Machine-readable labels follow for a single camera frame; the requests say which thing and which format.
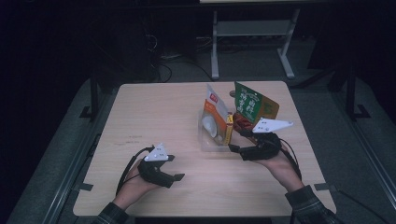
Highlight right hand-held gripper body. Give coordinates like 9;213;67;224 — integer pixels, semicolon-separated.
239;117;294;161

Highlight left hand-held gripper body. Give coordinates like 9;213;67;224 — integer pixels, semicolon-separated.
136;142;177;189

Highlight red and yellow box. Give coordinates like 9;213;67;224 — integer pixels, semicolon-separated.
224;113;234;147

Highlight clear plastic container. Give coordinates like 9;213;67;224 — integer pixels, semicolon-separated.
197;108;260;154

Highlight green snack packet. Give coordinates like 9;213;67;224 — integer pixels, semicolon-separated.
232;80;281;135

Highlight white and orange packet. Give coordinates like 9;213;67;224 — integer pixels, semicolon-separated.
201;83;231;146

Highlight person's left hand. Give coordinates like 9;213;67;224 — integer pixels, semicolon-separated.
116;161;163;206

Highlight person's right hand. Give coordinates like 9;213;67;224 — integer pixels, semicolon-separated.
258;148;304;192

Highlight black tape strip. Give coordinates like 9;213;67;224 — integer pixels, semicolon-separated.
74;182;94;192
313;183;338;192

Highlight black metal stand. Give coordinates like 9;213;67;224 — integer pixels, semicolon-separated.
78;69;101;122
345;64;372;121

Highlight white metal stand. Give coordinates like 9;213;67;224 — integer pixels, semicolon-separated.
210;7;302;80

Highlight right hand-held gripper black cable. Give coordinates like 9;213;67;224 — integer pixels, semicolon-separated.
277;137;303;182

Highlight black floor cables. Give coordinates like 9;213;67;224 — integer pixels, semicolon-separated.
148;32;216;84

